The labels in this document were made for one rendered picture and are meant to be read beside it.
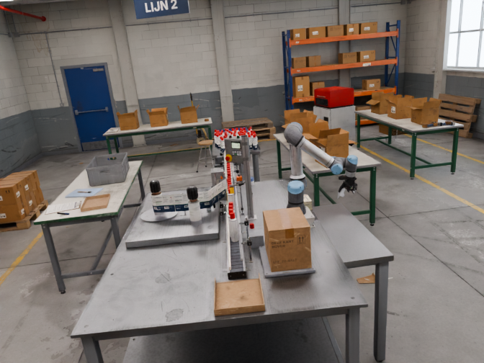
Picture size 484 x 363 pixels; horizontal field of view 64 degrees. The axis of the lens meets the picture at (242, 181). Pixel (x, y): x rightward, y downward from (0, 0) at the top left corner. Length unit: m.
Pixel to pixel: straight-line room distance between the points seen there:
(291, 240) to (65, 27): 9.23
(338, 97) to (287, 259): 6.21
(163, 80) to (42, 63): 2.89
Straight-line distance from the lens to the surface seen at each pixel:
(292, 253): 2.30
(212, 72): 10.35
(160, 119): 8.32
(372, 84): 10.56
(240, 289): 2.25
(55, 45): 10.84
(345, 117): 8.37
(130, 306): 2.30
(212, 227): 2.89
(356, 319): 2.23
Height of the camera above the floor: 2.08
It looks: 18 degrees down
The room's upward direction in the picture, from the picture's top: 5 degrees counter-clockwise
